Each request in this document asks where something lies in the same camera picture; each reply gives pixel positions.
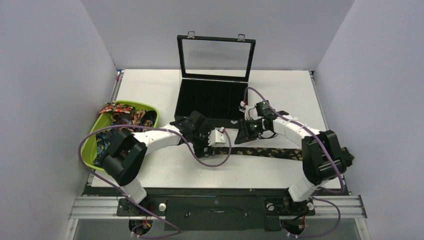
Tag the blue floral tie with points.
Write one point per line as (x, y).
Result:
(103, 140)

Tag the black gold floral tie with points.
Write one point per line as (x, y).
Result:
(267, 152)

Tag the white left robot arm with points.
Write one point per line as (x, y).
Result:
(123, 158)

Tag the black display case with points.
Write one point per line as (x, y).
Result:
(214, 73)

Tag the aluminium rail frame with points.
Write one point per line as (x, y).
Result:
(106, 207)

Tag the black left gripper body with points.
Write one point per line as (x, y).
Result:
(200, 141)

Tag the brown paisley tie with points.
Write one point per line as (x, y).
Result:
(144, 118)

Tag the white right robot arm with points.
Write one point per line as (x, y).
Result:
(323, 159)

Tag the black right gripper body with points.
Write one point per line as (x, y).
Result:
(244, 133)

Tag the green plastic bin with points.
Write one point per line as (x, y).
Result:
(89, 148)

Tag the red floral tie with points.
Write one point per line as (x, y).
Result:
(116, 109)

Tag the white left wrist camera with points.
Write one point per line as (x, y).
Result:
(217, 137)

